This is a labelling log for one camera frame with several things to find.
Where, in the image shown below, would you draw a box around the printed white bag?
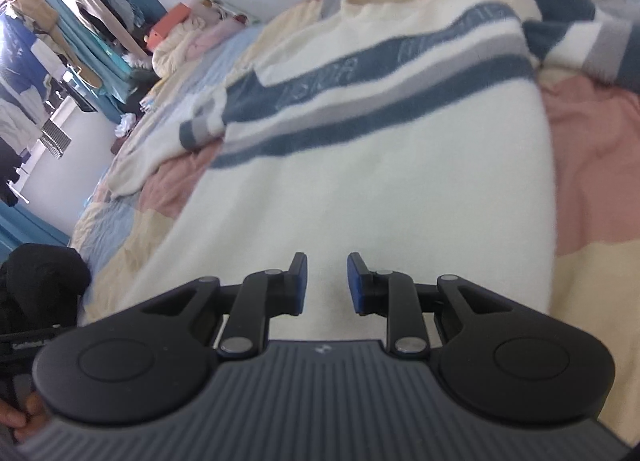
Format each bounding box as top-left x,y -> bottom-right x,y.
199,0 -> 262,25

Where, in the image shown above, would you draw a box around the orange box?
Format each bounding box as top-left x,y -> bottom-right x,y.
145,4 -> 194,55

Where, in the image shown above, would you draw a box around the hanging clothes on rack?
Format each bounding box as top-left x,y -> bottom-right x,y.
0,0 -> 151,109

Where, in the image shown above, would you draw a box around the cream bedding pile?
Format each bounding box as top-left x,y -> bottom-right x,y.
150,16 -> 221,78

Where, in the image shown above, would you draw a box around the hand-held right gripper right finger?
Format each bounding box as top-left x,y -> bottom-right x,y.
347,251 -> 512,360

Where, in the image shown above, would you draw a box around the white ribbed rack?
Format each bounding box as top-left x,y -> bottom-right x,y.
40,117 -> 74,160

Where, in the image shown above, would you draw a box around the person's left hand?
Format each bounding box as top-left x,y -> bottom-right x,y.
0,391 -> 52,430

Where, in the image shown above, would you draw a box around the cream striped sweater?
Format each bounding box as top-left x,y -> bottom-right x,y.
82,0 -> 636,342

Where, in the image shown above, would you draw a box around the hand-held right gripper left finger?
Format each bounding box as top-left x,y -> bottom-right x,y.
141,252 -> 309,360

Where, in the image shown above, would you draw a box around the pink blanket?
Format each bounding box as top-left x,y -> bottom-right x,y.
192,20 -> 247,51

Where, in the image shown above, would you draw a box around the blue cloth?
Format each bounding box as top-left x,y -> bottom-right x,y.
0,201 -> 71,250

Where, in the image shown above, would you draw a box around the patchwork quilt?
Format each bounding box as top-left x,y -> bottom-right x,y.
70,0 -> 640,447

